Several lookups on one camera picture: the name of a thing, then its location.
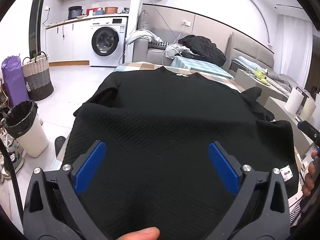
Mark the red box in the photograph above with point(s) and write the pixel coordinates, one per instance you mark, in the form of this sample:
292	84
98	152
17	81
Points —
90	12

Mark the teal checked cloth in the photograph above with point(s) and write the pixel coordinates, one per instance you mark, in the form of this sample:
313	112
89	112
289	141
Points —
200	66

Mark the white kitchen cabinet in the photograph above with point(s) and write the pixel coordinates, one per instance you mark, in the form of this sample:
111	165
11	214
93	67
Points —
60	47

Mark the black knit sweater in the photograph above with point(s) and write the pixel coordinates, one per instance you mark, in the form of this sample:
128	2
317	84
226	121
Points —
162	117

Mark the white curtain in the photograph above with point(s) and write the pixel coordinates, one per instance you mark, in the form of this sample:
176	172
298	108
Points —
290	50

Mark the green toy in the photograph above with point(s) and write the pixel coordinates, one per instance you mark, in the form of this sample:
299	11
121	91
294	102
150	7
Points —
261	75

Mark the purple bag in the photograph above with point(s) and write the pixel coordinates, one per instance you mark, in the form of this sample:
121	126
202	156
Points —
13	80

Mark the person's left hand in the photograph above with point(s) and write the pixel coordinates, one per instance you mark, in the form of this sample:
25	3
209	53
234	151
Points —
140	233

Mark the black white striped bag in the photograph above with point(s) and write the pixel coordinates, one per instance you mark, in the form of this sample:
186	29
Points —
296	210

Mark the blue pot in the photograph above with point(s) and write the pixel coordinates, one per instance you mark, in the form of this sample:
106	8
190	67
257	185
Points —
99	12

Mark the person's right hand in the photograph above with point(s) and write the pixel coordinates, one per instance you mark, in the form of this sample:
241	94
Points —
311	172

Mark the woven laundry basket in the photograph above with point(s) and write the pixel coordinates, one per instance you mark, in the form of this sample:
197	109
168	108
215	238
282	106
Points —
37	80

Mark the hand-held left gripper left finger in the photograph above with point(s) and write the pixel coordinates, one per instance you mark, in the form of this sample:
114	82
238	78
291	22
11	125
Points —
90	166

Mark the black quilted jacket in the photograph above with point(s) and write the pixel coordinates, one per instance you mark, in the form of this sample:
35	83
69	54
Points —
202	47

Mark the beige box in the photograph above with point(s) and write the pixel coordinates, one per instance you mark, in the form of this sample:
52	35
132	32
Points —
250	85

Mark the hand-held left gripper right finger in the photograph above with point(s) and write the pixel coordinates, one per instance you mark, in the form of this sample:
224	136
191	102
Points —
222	167

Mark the brown pot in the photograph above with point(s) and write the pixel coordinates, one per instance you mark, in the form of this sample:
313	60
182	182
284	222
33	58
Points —
111	10

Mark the black slipper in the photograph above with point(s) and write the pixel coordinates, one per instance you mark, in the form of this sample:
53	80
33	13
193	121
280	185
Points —
59	145

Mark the light blue pillow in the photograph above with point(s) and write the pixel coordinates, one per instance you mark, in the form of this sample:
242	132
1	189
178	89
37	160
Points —
250	62

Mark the grey duvet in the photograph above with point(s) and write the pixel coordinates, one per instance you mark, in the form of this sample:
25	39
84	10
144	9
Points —
282	81

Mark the white green sneaker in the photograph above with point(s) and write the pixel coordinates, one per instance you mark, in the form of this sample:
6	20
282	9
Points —
13	165

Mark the grey sofa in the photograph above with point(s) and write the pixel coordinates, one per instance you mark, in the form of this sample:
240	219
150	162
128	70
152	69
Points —
155	55

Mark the white washing machine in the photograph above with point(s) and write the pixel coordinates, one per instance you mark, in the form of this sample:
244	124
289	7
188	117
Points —
112	55

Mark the checked tablecloth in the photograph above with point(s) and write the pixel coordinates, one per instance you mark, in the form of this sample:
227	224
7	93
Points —
140	67

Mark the white wall socket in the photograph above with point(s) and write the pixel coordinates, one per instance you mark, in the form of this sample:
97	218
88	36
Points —
186	23

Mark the white trash bin black liner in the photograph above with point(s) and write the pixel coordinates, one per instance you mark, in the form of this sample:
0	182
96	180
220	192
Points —
32	140

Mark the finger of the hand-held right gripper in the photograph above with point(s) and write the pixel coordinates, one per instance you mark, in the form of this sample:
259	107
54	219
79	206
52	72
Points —
308	130

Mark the light grey garment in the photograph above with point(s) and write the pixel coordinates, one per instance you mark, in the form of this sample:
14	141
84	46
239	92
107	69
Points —
172	50

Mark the white blanket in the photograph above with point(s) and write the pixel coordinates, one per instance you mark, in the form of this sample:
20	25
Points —
140	35

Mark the black pot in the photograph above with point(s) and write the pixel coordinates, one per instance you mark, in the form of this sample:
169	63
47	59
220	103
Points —
75	13

